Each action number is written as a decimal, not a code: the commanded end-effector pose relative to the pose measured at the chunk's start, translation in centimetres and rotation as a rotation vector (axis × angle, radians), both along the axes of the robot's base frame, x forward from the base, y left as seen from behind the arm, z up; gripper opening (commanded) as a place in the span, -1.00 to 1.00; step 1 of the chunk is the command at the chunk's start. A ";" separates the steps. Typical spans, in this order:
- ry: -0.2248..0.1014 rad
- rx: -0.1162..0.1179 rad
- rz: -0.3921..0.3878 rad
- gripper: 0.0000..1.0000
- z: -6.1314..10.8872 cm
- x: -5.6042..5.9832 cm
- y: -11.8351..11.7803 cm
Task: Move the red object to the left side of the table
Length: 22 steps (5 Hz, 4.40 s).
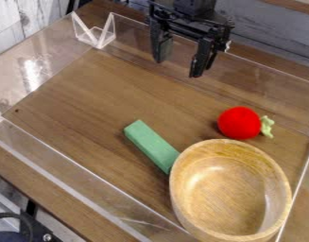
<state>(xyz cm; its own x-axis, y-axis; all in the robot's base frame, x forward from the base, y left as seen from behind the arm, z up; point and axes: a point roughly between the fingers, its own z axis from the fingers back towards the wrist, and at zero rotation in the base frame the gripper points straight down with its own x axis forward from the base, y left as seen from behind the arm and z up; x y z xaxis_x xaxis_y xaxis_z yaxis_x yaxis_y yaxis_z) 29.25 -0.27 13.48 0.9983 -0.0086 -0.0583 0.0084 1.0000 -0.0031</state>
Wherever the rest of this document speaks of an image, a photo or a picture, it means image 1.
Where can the black clamp with cable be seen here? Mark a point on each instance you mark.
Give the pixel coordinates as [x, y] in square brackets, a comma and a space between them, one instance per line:
[19, 227]

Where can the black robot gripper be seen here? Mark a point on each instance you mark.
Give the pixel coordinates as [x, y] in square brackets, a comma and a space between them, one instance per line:
[192, 19]

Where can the clear acrylic corner bracket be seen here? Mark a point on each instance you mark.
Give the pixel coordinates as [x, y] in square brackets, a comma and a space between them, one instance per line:
[96, 36]

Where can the green rectangular block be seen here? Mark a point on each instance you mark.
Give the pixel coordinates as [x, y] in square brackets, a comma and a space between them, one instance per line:
[152, 145]

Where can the clear acrylic barrier wall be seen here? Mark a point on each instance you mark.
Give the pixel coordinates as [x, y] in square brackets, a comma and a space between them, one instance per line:
[68, 97]

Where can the wooden bowl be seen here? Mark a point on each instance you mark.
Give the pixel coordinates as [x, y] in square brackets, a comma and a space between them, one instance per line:
[230, 192]

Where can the red plush strawberry toy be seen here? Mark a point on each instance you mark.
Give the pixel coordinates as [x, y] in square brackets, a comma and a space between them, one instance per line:
[240, 123]

